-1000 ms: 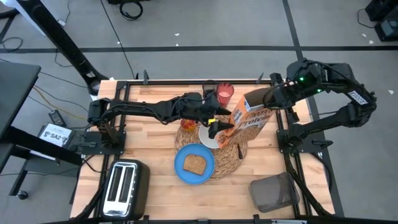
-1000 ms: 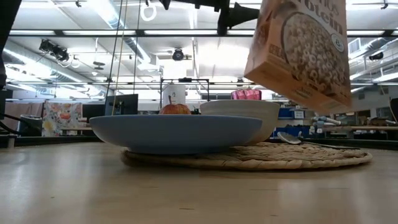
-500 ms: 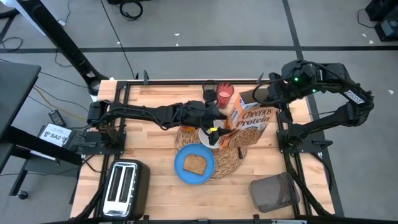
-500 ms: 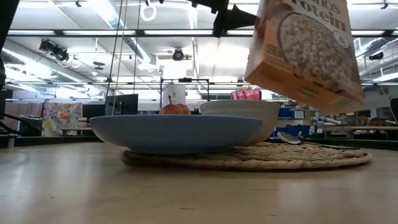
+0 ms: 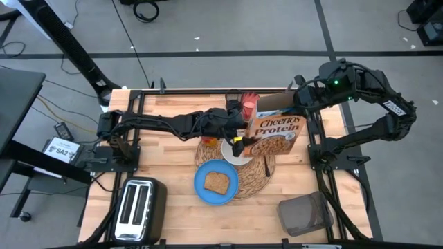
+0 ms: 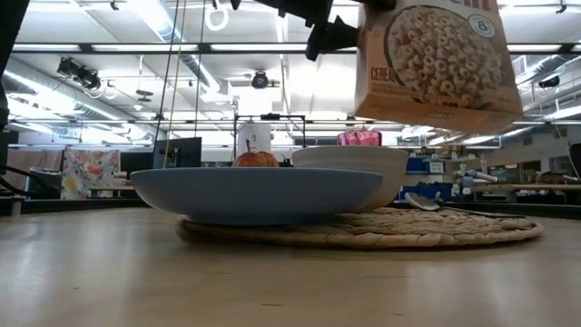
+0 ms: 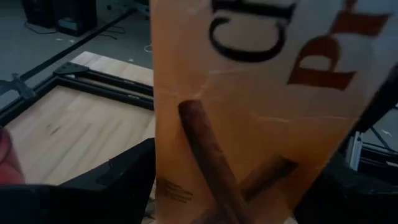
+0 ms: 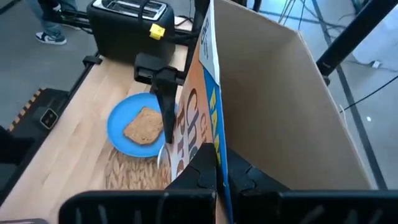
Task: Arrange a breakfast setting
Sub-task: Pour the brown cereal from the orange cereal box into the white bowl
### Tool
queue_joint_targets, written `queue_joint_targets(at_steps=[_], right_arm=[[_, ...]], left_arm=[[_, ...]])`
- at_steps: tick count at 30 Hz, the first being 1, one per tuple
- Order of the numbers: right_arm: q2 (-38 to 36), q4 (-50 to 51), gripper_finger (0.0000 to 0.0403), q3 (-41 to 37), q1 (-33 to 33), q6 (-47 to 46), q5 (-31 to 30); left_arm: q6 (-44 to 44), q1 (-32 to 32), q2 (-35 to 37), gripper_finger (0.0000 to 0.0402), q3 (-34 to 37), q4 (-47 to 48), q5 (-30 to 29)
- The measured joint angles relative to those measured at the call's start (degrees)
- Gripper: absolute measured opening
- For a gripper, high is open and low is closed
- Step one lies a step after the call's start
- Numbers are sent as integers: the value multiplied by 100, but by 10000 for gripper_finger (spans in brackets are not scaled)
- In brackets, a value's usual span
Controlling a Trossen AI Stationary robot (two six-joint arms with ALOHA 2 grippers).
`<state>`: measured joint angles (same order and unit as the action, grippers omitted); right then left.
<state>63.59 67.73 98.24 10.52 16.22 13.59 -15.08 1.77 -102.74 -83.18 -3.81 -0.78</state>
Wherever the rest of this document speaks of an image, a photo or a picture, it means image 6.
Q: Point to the Cinnamon Cheerios cereal box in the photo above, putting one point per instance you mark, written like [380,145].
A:
[431,68]

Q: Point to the red yellow apple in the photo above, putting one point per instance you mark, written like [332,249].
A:
[256,160]

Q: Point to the white bowl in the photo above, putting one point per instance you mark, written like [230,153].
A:
[390,181]

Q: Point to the blue plate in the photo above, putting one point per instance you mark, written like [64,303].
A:
[254,195]

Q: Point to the metal spoon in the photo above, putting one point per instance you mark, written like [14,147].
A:
[420,202]

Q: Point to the black overhead light bar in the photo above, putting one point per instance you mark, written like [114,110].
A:
[204,47]

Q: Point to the white cylindrical tank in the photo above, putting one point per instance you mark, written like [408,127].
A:
[254,136]

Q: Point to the blue storage bin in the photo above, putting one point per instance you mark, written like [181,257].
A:
[426,191]

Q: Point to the black computer monitor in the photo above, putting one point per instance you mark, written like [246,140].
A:
[181,152]

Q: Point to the round woven placemat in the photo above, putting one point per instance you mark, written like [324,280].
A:
[408,229]

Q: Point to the dark flat screen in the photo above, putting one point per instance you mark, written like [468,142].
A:
[136,161]

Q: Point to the floral patterned cloth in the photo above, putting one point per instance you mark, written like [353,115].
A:
[88,172]

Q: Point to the gray trash bin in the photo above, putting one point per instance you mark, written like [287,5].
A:
[45,181]

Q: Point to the round black ceiling camera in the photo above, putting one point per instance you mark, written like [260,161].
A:
[259,79]

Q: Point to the small black ceiling camera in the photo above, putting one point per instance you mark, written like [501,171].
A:
[549,82]

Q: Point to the black ceiling camera cluster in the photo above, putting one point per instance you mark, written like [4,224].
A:
[79,75]

